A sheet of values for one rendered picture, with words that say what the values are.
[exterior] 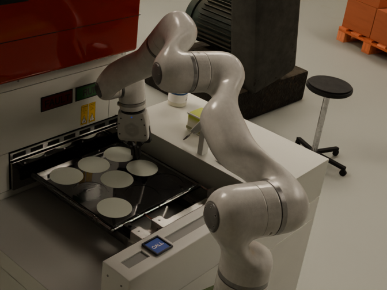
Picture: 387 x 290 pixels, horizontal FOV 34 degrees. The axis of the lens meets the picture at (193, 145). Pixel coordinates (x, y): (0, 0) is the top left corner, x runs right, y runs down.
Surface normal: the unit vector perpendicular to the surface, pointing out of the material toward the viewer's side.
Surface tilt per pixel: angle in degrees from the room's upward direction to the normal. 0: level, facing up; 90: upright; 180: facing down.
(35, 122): 90
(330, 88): 0
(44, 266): 0
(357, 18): 90
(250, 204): 37
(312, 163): 0
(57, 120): 90
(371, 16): 90
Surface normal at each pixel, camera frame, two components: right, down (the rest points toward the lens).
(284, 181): 0.07, -0.72
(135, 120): -0.14, 0.42
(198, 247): 0.74, 0.40
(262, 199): 0.38, -0.43
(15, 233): 0.11, -0.87
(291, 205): 0.45, -0.14
